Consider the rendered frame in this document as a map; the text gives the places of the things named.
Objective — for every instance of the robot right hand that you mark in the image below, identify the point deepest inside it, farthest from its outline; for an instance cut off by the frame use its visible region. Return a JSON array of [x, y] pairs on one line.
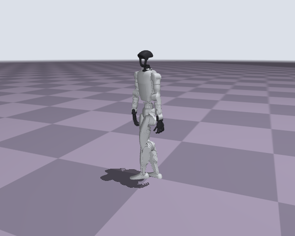
[[134, 117]]

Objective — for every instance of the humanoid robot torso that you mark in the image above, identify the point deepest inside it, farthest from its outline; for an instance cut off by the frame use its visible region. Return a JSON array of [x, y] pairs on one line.
[[145, 85]]

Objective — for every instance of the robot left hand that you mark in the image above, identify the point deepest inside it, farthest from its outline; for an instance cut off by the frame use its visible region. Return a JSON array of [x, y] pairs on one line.
[[160, 125]]

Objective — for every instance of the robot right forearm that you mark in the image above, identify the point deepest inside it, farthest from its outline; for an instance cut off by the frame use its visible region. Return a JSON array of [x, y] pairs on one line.
[[135, 103]]

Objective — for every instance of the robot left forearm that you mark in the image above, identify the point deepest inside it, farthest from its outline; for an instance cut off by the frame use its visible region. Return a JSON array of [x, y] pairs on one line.
[[158, 110]]

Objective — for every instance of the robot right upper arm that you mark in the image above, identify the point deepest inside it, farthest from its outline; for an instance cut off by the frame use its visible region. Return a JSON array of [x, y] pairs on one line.
[[136, 91]]

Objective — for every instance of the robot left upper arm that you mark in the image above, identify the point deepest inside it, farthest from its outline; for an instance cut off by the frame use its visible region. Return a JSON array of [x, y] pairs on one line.
[[156, 78]]

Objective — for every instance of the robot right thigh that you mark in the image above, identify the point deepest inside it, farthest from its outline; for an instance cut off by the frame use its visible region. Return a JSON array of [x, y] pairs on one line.
[[140, 122]]

